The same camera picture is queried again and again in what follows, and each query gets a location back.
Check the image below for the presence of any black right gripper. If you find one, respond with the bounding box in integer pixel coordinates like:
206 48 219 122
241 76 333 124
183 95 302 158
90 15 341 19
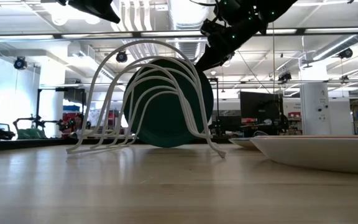
194 15 267 72

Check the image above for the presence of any blue patterned plate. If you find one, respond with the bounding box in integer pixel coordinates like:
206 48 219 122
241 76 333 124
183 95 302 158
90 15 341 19
228 138 262 152

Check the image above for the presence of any plain white plate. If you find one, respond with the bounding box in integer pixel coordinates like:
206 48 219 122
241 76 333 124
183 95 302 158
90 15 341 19
249 136 358 175

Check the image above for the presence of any black computer monitor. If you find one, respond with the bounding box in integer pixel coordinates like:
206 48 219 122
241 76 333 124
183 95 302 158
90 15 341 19
239 91 284 128

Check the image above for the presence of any white wire dish rack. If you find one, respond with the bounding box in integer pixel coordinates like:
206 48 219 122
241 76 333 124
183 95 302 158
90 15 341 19
65 39 227 159

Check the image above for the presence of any silver ventilation duct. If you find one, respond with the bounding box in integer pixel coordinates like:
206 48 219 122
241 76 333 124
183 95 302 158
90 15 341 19
166 0 211 63

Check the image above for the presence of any black frame stand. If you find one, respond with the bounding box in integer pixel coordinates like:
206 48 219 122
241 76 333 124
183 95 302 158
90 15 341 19
36 87 87 138

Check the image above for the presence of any black aluminium table frame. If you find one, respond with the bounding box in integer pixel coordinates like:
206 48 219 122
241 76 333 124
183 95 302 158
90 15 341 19
0 138 229 153

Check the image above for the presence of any green rimmed white plate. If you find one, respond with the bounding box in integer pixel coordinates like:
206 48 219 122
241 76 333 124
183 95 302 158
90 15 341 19
122 57 215 149

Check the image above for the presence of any black hanging spotlight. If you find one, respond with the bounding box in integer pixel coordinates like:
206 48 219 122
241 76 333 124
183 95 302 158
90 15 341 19
116 49 129 63
278 70 293 83
13 56 27 70
337 47 354 60

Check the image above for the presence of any ceiling light strip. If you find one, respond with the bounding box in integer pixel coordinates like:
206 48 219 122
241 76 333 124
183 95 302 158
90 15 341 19
0 34 54 40
140 30 203 37
265 29 305 35

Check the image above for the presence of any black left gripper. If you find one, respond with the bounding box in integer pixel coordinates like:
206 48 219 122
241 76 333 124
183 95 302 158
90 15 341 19
56 0 122 24

